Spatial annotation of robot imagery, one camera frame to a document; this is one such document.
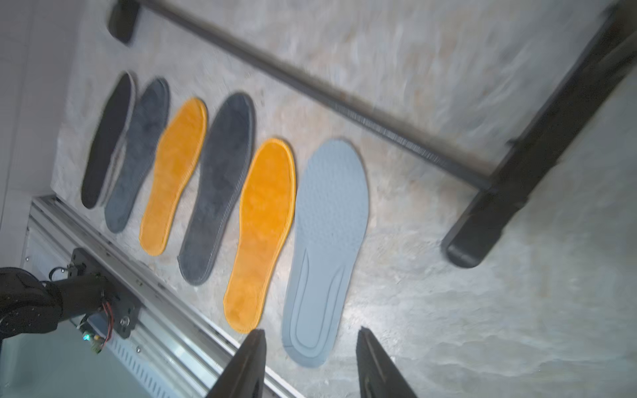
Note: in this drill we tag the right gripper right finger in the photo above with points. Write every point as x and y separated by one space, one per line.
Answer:
378 375

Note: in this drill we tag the orange yellow shoe insole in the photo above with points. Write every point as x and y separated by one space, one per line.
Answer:
177 154

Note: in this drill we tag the black shoe insole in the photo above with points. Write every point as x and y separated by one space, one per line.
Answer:
107 142

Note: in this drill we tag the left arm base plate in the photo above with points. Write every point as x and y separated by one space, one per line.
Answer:
91 285

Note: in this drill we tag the aluminium mounting rail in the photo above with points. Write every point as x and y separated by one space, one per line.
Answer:
172 350

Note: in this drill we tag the black garment rack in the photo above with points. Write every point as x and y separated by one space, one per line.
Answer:
607 59

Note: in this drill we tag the light blue insole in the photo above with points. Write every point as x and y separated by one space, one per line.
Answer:
331 219

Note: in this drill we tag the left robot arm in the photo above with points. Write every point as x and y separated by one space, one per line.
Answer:
31 306

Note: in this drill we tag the dark grey shoe insole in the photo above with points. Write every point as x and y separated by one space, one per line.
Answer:
148 121

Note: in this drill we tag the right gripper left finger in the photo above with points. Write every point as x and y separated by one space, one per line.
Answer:
244 375

